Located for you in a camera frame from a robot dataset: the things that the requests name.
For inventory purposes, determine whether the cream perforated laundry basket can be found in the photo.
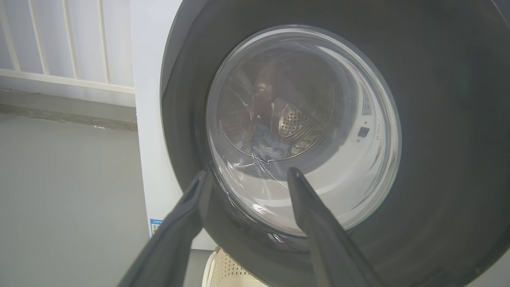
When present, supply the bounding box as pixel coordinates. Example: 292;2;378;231
202;246;271;287

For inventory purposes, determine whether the black round glass washer door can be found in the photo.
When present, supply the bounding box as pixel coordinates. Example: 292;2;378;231
161;0;510;287

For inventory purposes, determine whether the white front-load washing machine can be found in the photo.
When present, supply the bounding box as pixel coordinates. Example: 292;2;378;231
129;0;401;251

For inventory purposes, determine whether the blue cartoon print garment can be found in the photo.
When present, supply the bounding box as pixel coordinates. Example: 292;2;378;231
247;123;293;160

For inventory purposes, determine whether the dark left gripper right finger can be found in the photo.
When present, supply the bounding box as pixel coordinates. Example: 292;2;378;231
287;167;385;287

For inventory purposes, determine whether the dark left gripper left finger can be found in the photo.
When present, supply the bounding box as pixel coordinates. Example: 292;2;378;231
118;171;214;287

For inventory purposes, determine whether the white slatted railing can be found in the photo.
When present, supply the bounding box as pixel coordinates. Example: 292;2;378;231
0;0;136;107

